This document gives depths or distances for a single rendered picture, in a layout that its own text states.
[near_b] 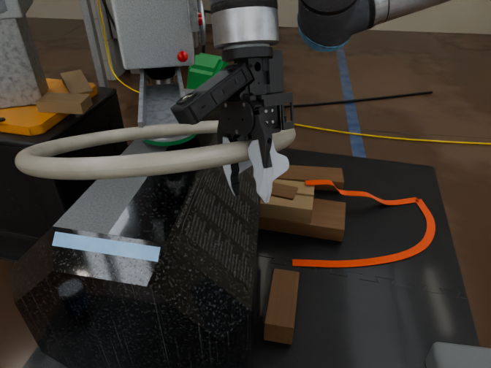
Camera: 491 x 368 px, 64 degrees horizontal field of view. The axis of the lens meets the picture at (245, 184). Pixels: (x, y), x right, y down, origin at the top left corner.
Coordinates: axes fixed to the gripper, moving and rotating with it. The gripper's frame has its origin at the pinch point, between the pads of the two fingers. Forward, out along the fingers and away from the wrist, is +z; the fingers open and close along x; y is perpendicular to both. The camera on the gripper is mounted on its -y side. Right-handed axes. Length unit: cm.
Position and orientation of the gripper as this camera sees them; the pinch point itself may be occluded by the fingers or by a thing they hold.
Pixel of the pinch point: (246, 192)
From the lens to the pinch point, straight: 57.6
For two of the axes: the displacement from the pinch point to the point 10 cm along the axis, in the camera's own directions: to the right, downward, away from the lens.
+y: 7.5, -2.2, 6.2
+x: -6.5, -1.4, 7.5
